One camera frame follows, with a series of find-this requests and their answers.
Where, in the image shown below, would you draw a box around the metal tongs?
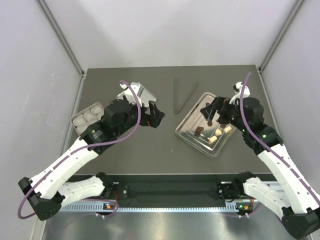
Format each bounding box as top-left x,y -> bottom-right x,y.
173,76 -> 200,115

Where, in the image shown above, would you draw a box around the pink tin box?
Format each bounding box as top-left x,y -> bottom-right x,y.
70,102 -> 104,136

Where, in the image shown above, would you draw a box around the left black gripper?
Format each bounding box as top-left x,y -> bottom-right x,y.
115,96 -> 165,137

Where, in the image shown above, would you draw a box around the white chocolate piece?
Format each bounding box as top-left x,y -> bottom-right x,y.
215,129 -> 222,136

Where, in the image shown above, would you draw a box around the brown layered square chocolate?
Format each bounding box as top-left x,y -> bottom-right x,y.
196,126 -> 204,133

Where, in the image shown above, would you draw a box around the left aluminium frame post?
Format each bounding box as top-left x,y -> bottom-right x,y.
37,0 -> 87,76

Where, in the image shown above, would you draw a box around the silver tin lid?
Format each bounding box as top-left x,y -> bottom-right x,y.
138,82 -> 157,106

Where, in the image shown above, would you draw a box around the aluminium cable duct rail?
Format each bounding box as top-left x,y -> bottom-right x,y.
59,201 -> 254,213

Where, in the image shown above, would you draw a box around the dark square chocolate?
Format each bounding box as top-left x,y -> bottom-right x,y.
194,131 -> 201,137

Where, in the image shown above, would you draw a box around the large steel tray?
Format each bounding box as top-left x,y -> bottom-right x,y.
175,92 -> 236,159

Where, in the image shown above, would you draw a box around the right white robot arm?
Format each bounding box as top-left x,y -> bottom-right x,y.
200,96 -> 320,240

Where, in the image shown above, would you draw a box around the white chocolate block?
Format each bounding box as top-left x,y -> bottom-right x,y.
209,135 -> 218,144

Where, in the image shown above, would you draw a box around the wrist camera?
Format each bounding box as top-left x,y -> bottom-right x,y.
116,82 -> 142,106
229,81 -> 251,105

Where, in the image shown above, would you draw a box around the aluminium frame post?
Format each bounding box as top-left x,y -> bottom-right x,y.
37,0 -> 87,76
257,0 -> 307,73

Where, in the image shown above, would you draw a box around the right aluminium frame post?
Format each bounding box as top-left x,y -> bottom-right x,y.
257,0 -> 307,73

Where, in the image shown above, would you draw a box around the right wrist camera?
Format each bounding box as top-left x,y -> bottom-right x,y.
229,81 -> 251,105

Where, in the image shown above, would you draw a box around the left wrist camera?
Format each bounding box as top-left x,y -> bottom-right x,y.
116,82 -> 142,106

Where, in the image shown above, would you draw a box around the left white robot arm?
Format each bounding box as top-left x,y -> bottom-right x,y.
18,98 -> 165,221

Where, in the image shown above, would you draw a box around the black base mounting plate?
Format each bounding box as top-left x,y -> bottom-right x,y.
108,174 -> 245,208

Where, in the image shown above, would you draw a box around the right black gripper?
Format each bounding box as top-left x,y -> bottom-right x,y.
200,95 -> 249,133

